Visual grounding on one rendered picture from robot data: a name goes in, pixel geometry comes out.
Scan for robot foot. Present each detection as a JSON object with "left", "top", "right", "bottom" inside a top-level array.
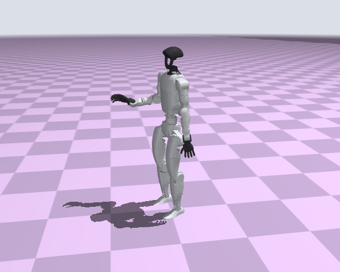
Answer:
[
  {"left": 163, "top": 207, "right": 184, "bottom": 220},
  {"left": 152, "top": 194, "right": 173, "bottom": 205}
]

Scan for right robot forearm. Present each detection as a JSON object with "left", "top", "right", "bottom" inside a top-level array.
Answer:
[{"left": 129, "top": 95, "right": 153, "bottom": 107}]

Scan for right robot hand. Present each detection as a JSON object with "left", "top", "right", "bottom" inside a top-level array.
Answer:
[{"left": 111, "top": 94, "right": 135, "bottom": 105}]

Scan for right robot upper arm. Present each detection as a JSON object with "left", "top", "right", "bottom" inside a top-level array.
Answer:
[{"left": 152, "top": 72, "right": 164, "bottom": 104}]

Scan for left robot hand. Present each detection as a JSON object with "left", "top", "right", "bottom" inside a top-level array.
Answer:
[{"left": 180, "top": 135, "right": 195, "bottom": 158}]

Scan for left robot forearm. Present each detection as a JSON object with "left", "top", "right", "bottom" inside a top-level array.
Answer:
[{"left": 180, "top": 108, "right": 190, "bottom": 141}]

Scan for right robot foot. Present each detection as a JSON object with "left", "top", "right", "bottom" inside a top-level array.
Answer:
[{"left": 152, "top": 194, "right": 173, "bottom": 205}]

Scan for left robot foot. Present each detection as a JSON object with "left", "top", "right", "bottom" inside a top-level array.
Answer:
[{"left": 163, "top": 207, "right": 184, "bottom": 220}]

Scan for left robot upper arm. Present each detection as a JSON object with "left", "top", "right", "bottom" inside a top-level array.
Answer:
[{"left": 175, "top": 78, "right": 189, "bottom": 116}]

